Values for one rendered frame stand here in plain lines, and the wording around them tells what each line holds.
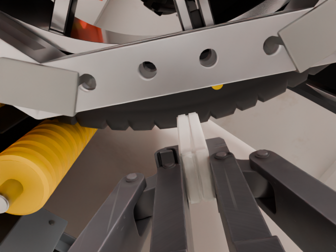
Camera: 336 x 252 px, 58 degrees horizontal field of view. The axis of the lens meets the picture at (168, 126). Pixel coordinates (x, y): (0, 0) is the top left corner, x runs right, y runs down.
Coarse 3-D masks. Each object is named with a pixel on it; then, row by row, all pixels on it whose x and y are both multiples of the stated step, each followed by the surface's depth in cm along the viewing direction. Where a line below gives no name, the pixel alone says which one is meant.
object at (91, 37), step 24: (0, 0) 31; (24, 0) 38; (48, 0) 48; (72, 0) 30; (240, 0) 45; (264, 0) 28; (288, 0) 28; (24, 24) 29; (48, 24) 33; (72, 24) 41; (192, 24) 30; (72, 48) 29; (96, 48) 29
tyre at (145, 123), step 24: (288, 72) 30; (312, 72) 31; (168, 96) 31; (192, 96) 30; (216, 96) 31; (240, 96) 30; (264, 96) 31; (72, 120) 32; (96, 120) 32; (120, 120) 31; (144, 120) 31; (168, 120) 32
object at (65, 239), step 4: (64, 232) 71; (64, 236) 71; (68, 236) 71; (72, 236) 72; (60, 240) 72; (64, 240) 72; (68, 240) 72; (72, 240) 72; (56, 244) 70; (60, 244) 71; (64, 244) 71; (68, 244) 72; (56, 248) 66; (60, 248) 70; (64, 248) 70; (68, 248) 71
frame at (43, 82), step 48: (0, 48) 21; (48, 48) 25; (144, 48) 21; (192, 48) 21; (240, 48) 21; (288, 48) 21; (0, 96) 22; (48, 96) 22; (96, 96) 22; (144, 96) 22
